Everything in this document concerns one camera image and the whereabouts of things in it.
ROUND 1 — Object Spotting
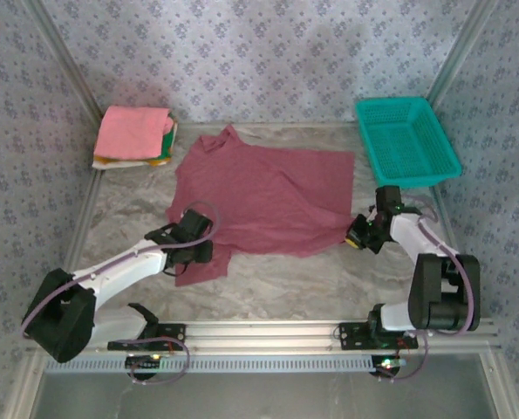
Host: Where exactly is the maroon t-shirt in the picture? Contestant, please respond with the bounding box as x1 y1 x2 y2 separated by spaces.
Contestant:
166 124 357 288

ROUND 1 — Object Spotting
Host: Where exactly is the teal plastic basket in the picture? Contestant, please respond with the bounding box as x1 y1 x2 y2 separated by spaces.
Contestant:
355 95 463 189

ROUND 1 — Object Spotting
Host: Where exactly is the green folded t-shirt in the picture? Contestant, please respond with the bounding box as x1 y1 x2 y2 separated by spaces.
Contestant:
158 115 179 161

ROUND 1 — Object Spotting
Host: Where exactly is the white and yellow folded t-shirt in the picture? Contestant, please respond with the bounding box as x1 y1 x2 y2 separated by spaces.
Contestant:
92 152 173 171

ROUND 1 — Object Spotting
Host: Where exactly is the black electronics module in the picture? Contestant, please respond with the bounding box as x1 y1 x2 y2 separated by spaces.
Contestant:
371 355 406 380
125 354 162 379

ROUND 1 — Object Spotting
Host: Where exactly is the pink folded t-shirt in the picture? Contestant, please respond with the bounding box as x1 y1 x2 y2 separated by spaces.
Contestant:
93 104 173 161

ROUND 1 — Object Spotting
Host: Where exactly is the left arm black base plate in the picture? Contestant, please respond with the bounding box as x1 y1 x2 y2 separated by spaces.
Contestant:
107 321 187 351

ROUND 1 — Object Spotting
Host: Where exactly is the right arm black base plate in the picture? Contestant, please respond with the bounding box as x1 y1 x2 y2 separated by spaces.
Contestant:
338 322 419 350

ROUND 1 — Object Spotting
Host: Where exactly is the aluminium mounting rail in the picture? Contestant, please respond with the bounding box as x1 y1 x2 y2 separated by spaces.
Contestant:
84 319 502 353

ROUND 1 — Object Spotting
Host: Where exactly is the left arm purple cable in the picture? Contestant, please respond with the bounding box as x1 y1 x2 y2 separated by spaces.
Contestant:
21 200 223 386

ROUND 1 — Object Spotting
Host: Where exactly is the grey slotted cable duct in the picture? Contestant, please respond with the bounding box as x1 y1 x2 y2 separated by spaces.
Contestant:
44 354 376 374

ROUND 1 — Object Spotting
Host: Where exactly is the aluminium frame post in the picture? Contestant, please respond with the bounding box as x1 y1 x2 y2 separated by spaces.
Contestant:
427 0 502 110
23 0 106 121

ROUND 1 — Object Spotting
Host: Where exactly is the aluminium frame leg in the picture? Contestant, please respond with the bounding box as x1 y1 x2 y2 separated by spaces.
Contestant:
5 357 46 419
479 351 519 419

